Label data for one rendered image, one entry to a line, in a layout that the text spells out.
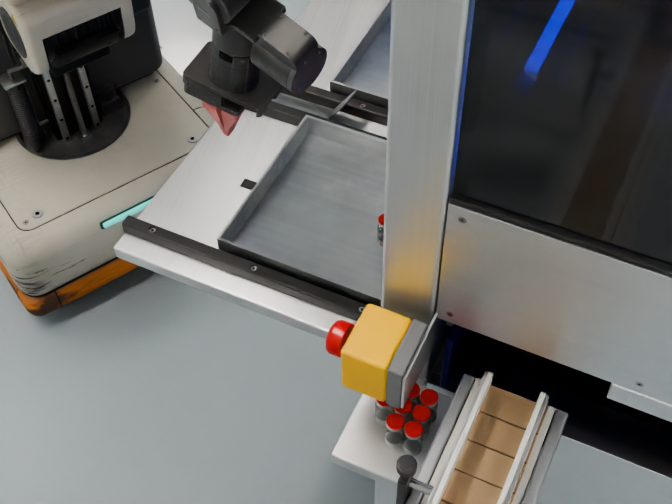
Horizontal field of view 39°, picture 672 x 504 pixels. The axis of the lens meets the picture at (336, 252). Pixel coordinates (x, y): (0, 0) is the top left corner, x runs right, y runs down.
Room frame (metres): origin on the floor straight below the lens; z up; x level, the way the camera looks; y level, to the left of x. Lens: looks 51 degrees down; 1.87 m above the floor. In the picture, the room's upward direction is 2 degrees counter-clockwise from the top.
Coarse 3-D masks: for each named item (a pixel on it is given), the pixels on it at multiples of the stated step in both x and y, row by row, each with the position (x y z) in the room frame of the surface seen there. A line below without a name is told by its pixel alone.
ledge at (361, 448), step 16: (368, 400) 0.57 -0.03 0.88; (448, 400) 0.56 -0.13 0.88; (352, 416) 0.54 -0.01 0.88; (368, 416) 0.54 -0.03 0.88; (352, 432) 0.52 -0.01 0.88; (368, 432) 0.52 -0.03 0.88; (384, 432) 0.52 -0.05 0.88; (432, 432) 0.52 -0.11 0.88; (336, 448) 0.50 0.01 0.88; (352, 448) 0.50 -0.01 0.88; (368, 448) 0.50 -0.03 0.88; (384, 448) 0.50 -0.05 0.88; (400, 448) 0.50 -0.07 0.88; (352, 464) 0.48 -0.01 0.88; (368, 464) 0.48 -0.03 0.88; (384, 464) 0.48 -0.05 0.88; (384, 480) 0.47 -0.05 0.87
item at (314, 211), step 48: (288, 144) 0.97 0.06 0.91; (336, 144) 0.99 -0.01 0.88; (384, 144) 0.96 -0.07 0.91; (288, 192) 0.90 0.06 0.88; (336, 192) 0.90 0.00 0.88; (384, 192) 0.90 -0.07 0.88; (240, 240) 0.82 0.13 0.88; (288, 240) 0.81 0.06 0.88; (336, 240) 0.81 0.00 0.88; (336, 288) 0.71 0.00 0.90
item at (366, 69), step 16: (384, 16) 1.27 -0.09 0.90; (368, 32) 1.21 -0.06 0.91; (384, 32) 1.25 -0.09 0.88; (368, 48) 1.21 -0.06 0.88; (384, 48) 1.21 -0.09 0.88; (352, 64) 1.16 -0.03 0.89; (368, 64) 1.17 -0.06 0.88; (384, 64) 1.17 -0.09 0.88; (336, 80) 1.11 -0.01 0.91; (352, 80) 1.13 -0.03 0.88; (368, 80) 1.13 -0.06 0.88; (384, 80) 1.13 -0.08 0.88; (368, 96) 1.07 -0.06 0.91; (384, 96) 1.06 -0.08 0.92
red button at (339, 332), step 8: (336, 328) 0.58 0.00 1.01; (344, 328) 0.58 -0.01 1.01; (352, 328) 0.59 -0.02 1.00; (328, 336) 0.57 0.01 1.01; (336, 336) 0.57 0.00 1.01; (344, 336) 0.57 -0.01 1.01; (328, 344) 0.57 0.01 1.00; (336, 344) 0.56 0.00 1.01; (328, 352) 0.56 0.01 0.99; (336, 352) 0.56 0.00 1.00
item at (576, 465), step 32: (448, 384) 0.58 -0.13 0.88; (512, 384) 0.58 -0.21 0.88; (544, 384) 0.58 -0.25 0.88; (576, 416) 0.54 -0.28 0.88; (608, 416) 0.54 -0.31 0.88; (576, 448) 0.50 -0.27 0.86; (608, 448) 0.49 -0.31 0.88; (640, 448) 0.49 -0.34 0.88; (544, 480) 0.52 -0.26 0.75; (576, 480) 0.50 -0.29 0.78; (608, 480) 0.49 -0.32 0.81; (640, 480) 0.47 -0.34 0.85
